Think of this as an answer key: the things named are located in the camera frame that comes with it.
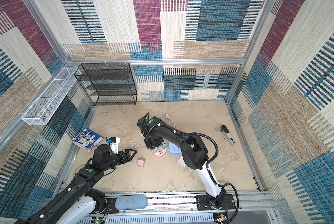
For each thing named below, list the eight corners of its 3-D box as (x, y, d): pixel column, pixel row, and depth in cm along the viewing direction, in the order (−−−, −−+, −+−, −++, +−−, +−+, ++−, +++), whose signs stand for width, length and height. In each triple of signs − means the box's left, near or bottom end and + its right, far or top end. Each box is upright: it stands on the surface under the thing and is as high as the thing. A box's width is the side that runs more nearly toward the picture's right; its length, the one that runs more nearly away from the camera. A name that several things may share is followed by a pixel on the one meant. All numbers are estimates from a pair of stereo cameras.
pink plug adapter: (137, 166, 88) (136, 165, 86) (138, 158, 91) (137, 157, 90) (144, 166, 88) (144, 165, 86) (145, 158, 91) (145, 157, 90)
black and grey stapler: (229, 146, 97) (232, 143, 93) (219, 129, 106) (221, 125, 102) (233, 145, 97) (236, 142, 93) (222, 128, 106) (224, 124, 102)
